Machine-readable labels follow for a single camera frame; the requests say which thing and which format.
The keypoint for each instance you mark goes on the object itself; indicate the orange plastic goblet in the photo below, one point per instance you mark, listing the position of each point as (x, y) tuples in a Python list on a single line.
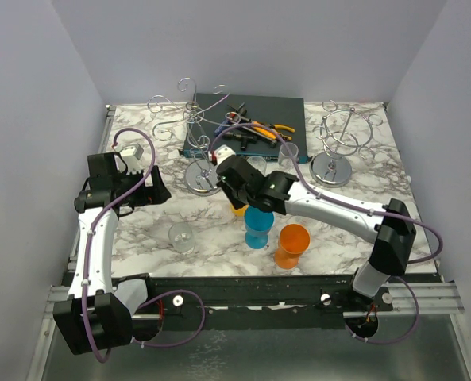
[(294, 240)]

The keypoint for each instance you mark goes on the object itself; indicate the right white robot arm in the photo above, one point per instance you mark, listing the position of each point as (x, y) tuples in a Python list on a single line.
[(388, 227)]

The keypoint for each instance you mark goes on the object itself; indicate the ribbed clear glass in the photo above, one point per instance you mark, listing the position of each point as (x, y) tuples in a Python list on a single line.
[(259, 163)]

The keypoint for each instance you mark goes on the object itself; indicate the black mounting rail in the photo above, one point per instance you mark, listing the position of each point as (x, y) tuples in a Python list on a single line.
[(140, 305)]

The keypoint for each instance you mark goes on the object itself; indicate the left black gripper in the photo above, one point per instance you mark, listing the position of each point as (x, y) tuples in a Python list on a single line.
[(156, 194)]

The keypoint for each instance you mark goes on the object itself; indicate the chrome glass rack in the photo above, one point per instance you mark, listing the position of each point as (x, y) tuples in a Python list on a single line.
[(344, 132), (199, 177)]

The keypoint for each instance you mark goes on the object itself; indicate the clear wine glass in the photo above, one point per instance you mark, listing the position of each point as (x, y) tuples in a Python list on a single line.
[(182, 237)]

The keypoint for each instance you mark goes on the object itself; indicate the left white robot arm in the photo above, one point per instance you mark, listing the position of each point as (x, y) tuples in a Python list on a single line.
[(92, 254)]

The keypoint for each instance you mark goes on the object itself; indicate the aluminium frame rail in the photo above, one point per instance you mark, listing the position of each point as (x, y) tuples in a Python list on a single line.
[(425, 298)]

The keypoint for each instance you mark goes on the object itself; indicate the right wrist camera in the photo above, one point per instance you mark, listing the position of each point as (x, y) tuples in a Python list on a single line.
[(222, 153)]

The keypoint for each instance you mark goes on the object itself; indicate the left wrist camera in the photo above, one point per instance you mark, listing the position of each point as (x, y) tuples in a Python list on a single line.
[(129, 158)]

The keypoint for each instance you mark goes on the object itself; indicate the orange black screwdriver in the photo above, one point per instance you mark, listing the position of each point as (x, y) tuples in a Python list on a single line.
[(264, 131)]

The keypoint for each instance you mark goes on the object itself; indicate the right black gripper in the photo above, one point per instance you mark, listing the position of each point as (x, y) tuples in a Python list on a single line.
[(225, 190)]

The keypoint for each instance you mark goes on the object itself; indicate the orange handled pliers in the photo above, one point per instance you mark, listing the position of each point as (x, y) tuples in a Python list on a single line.
[(282, 130)]

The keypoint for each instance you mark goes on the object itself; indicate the clear plastic cup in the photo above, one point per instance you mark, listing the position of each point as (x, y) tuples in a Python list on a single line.
[(288, 155)]

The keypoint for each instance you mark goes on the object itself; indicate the blue plastic goblet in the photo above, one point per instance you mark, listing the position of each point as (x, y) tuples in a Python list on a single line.
[(257, 225)]

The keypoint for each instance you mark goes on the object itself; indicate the black T-handle tool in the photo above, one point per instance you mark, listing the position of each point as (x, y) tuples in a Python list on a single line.
[(244, 139)]

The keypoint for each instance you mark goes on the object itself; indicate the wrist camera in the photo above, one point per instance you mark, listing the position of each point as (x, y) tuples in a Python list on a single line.
[(129, 158), (222, 153)]

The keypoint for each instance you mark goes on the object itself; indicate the yellow plastic wine glass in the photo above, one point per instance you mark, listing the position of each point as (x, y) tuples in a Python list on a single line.
[(239, 212)]

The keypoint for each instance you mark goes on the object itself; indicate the dark blue network switch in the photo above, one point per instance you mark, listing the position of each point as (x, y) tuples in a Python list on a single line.
[(267, 109)]

